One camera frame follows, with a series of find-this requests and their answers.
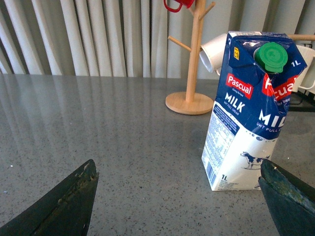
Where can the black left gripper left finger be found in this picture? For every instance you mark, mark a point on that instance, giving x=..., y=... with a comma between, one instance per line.
x=64, y=211

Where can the blue white milk carton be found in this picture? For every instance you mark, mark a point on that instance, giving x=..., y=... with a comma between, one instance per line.
x=257, y=74

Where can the white mug at right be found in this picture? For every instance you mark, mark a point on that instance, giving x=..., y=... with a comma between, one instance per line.
x=306, y=80

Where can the white mug on tree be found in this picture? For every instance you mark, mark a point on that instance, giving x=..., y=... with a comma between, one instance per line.
x=212, y=52

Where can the red mug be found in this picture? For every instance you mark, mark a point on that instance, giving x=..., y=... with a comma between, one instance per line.
x=178, y=4

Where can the black rack base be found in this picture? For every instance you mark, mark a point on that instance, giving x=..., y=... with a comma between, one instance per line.
x=302, y=102

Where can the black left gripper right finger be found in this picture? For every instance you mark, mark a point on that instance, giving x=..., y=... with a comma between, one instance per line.
x=291, y=202

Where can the wooden mug tree stand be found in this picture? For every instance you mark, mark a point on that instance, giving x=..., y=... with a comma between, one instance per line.
x=191, y=102

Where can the grey white pleated curtain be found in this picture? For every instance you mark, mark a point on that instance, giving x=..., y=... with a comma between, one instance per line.
x=127, y=38

